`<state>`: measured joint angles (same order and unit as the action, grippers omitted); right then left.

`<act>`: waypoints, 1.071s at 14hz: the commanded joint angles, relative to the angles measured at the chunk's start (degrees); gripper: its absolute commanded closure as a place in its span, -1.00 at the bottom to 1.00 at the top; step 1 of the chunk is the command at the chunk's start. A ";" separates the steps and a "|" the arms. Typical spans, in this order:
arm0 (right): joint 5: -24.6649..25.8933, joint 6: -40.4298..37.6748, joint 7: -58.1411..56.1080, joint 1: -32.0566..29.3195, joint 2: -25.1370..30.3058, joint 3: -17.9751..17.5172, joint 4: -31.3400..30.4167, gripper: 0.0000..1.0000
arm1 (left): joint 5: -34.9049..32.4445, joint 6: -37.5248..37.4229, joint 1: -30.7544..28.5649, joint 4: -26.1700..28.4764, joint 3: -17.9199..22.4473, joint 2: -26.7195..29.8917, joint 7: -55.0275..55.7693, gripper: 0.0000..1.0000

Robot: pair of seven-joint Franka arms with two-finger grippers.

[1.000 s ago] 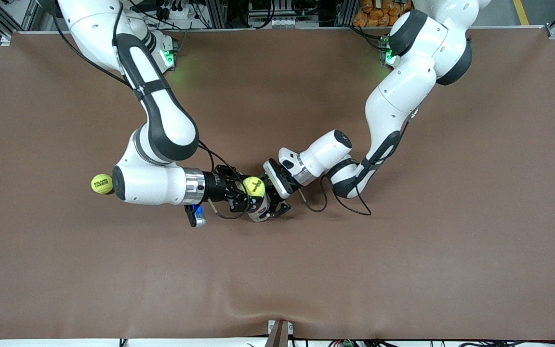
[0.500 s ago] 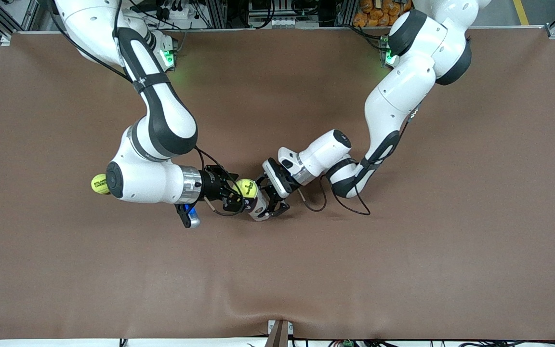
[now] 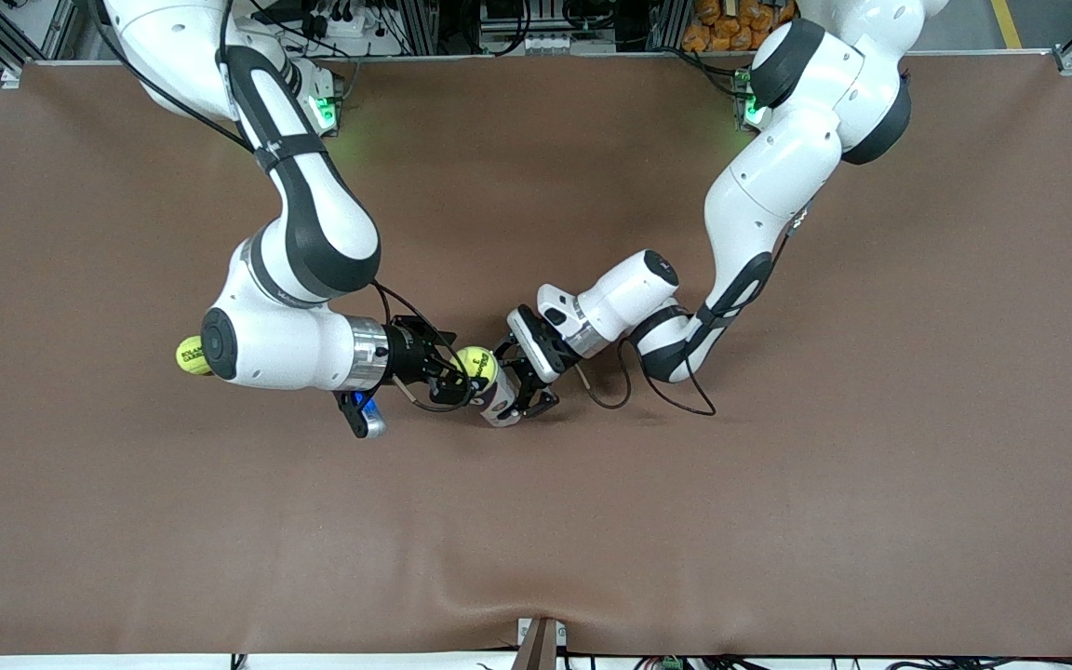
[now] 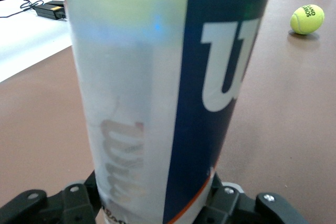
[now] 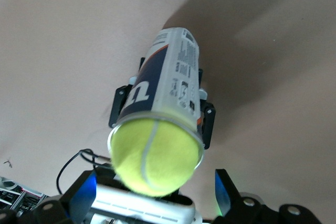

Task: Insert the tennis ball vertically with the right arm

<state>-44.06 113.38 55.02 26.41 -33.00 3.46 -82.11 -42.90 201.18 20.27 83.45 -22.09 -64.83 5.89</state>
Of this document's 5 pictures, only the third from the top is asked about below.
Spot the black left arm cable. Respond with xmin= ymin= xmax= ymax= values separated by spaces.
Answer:
xmin=578 ymin=200 xmax=816 ymax=417

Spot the tennis ball Roland Garros print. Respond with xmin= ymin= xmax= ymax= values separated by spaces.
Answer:
xmin=175 ymin=336 xmax=219 ymax=377

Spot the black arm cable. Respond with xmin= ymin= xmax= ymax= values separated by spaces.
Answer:
xmin=89 ymin=0 xmax=472 ymax=410
xmin=578 ymin=200 xmax=816 ymax=417

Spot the yellow tennis ball small mark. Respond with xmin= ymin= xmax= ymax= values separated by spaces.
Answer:
xmin=455 ymin=346 xmax=499 ymax=388

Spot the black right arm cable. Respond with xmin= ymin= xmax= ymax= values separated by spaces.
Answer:
xmin=89 ymin=0 xmax=472 ymax=410

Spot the white power strip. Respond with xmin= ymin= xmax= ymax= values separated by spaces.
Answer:
xmin=299 ymin=0 xmax=379 ymax=40

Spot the silver Wilson tennis ball can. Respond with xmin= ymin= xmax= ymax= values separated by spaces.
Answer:
xmin=476 ymin=372 xmax=526 ymax=428

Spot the aluminium frame post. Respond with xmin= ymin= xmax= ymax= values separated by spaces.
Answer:
xmin=646 ymin=0 xmax=688 ymax=52
xmin=395 ymin=0 xmax=440 ymax=55

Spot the bag of orange items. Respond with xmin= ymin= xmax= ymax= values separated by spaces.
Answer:
xmin=682 ymin=0 xmax=802 ymax=53

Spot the brown table mat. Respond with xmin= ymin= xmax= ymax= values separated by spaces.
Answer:
xmin=0 ymin=51 xmax=1072 ymax=657

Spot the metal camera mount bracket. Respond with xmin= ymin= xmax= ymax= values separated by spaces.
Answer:
xmin=510 ymin=616 xmax=569 ymax=670

